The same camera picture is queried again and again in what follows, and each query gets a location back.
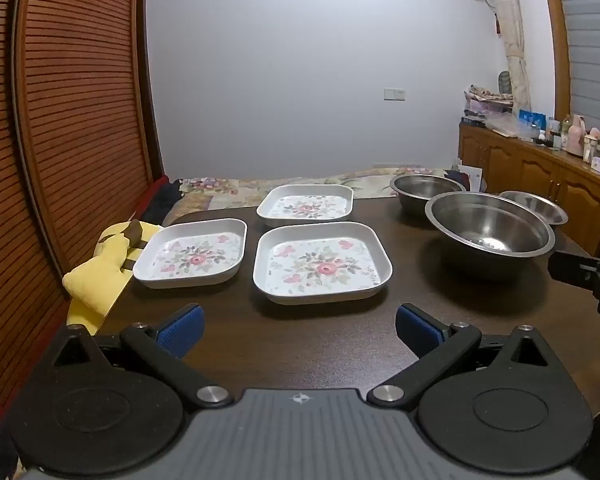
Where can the blue box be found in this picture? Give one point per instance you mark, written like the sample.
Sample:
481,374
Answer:
530,118

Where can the white wall switch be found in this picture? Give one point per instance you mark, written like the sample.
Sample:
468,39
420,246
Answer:
394,94

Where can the wooden window frame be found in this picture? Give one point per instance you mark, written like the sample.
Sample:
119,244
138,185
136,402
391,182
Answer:
555,35

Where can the cream curtain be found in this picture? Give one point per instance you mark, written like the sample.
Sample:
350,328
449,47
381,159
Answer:
512,25

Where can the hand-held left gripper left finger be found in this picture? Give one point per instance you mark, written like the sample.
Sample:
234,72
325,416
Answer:
184,331

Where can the louvered wooden wardrobe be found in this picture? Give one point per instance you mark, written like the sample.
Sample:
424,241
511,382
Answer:
80,110

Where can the pink bottle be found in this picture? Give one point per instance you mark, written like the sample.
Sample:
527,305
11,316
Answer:
575,137

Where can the yellow plush toy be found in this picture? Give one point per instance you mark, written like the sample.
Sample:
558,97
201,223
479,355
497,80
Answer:
107,260

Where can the floral bed blanket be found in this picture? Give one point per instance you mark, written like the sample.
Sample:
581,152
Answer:
230,192

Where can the medium stainless steel bowl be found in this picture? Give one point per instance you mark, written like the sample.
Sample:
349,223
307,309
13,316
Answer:
420,195

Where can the grey oval fan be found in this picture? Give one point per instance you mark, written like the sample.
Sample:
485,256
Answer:
505,82

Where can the pile of folded cloths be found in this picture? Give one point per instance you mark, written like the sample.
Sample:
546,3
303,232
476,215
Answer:
485,105

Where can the white floral square plate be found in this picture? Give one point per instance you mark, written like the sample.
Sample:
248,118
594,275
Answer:
322,266
305,206
192,256

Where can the clear plastic bag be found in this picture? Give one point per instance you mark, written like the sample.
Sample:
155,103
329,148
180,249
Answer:
502,126

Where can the small stainless steel bowl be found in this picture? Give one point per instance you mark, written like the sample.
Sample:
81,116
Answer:
540,206

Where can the large stainless steel bowl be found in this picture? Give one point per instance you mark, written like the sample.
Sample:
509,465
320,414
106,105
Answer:
490,232

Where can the red hanging ornament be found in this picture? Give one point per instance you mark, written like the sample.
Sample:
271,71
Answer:
498,25

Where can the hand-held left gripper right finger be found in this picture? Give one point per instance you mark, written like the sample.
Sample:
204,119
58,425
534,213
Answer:
416,331

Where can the cluster of small bottles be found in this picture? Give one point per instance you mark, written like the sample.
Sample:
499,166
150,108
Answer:
555,137

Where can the white paper bag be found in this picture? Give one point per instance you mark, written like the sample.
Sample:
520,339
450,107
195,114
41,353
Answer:
472,176

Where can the wooden sideboard cabinet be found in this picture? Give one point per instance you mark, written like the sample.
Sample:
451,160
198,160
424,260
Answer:
530,175

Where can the dark red navy cloth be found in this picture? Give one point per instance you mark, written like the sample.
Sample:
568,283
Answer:
157,200

